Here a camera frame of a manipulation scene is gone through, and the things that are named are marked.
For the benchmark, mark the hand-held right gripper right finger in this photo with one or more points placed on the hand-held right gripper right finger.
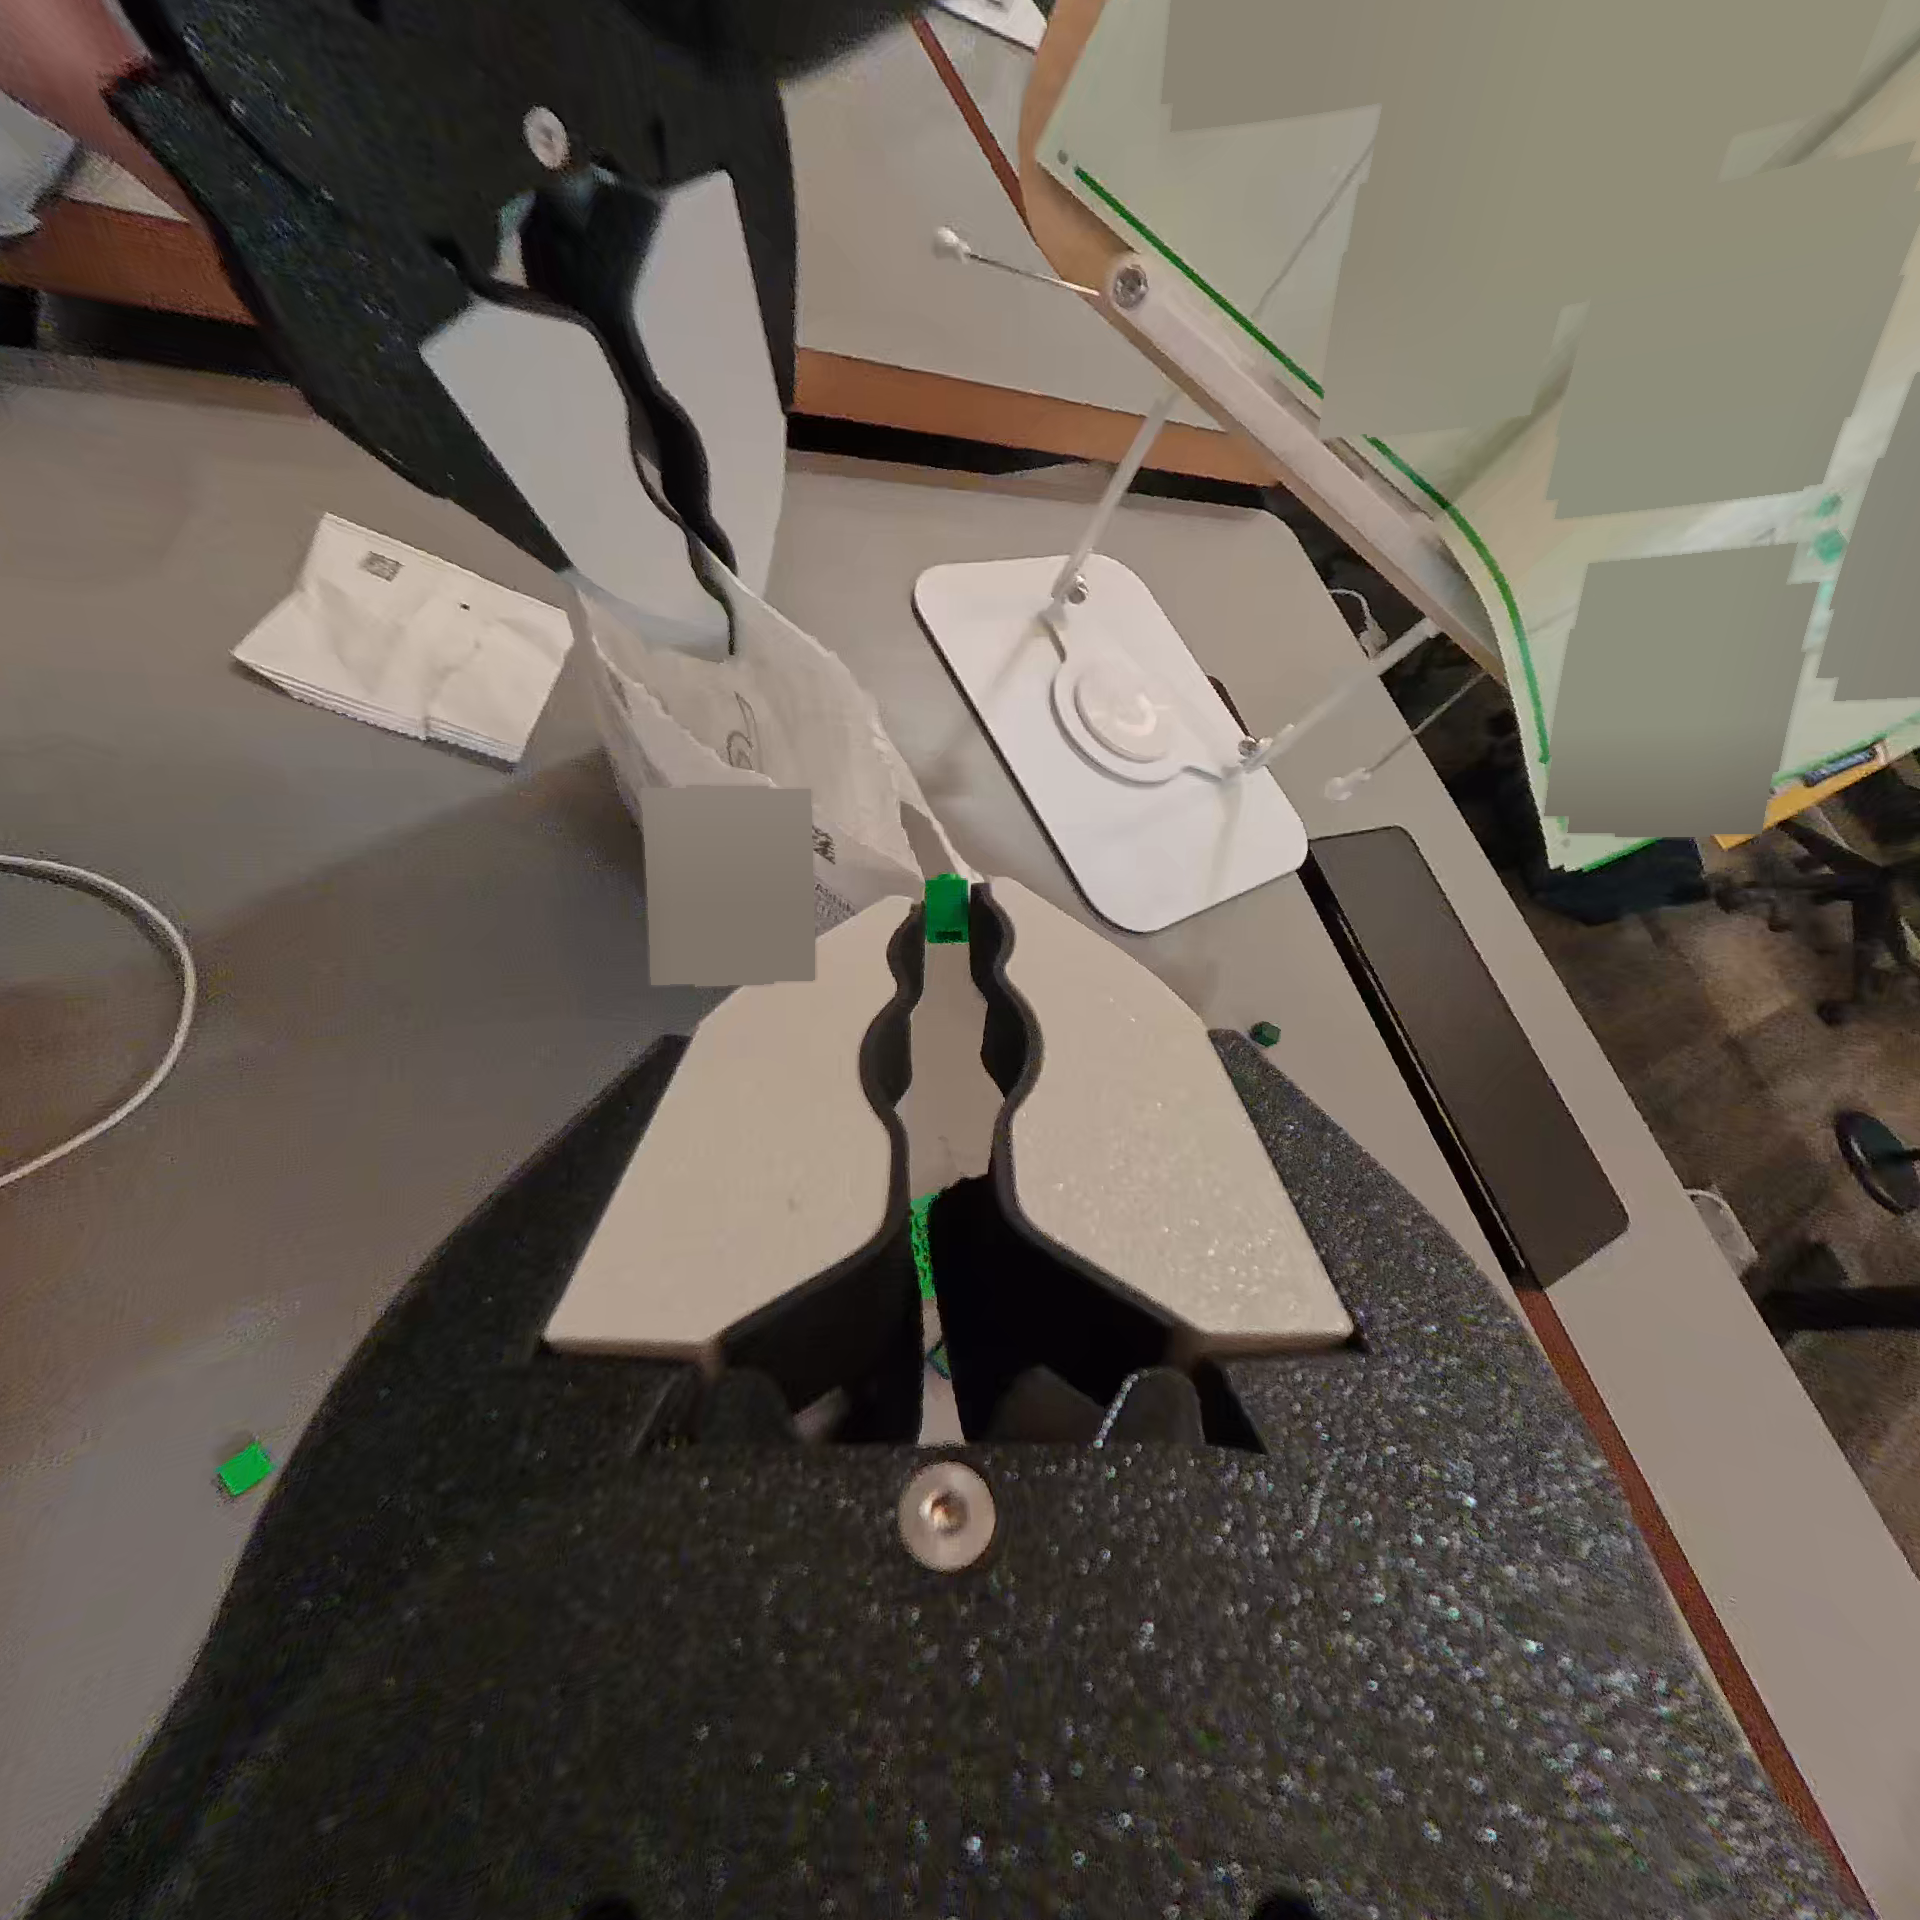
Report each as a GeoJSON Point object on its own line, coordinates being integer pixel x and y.
{"type": "Point", "coordinates": [1169, 1186]}

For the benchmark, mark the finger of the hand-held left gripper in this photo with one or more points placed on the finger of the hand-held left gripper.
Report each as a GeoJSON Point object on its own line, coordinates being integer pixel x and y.
{"type": "Point", "coordinates": [729, 344]}
{"type": "Point", "coordinates": [556, 434]}

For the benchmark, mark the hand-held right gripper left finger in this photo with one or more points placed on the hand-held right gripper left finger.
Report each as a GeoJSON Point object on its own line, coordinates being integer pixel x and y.
{"type": "Point", "coordinates": [720, 1186]}

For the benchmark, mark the white printed paper bag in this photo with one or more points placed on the white printed paper bag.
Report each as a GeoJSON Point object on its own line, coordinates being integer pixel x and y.
{"type": "Point", "coordinates": [794, 707]}

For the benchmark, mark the adjoining grey desk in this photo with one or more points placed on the adjoining grey desk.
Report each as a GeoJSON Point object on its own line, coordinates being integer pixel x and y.
{"type": "Point", "coordinates": [1724, 1425]}

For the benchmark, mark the person's left hand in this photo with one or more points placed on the person's left hand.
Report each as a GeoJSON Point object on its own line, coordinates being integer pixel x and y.
{"type": "Point", "coordinates": [60, 42]}

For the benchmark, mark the long green plate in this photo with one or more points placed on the long green plate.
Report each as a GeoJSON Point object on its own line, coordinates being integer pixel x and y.
{"type": "Point", "coordinates": [921, 1244]}

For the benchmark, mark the folded white paper packet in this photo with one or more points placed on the folded white paper packet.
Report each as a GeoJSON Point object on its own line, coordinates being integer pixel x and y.
{"type": "Point", "coordinates": [405, 644]}

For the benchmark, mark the black tablet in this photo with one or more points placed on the black tablet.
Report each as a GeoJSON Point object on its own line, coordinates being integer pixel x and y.
{"type": "Point", "coordinates": [1469, 1050]}

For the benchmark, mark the white metal stand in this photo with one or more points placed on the white metal stand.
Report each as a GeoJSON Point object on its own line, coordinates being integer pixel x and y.
{"type": "Point", "coordinates": [991, 13]}
{"type": "Point", "coordinates": [1200, 855]}

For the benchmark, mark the instruction page on wooden board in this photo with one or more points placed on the instruction page on wooden board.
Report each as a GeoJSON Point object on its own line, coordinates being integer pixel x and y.
{"type": "Point", "coordinates": [1100, 135]}

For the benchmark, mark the green flat tile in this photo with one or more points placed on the green flat tile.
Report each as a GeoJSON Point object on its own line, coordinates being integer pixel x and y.
{"type": "Point", "coordinates": [247, 1468]}

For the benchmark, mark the black office chair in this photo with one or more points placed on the black office chair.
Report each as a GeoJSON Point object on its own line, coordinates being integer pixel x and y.
{"type": "Point", "coordinates": [1875, 1154]}

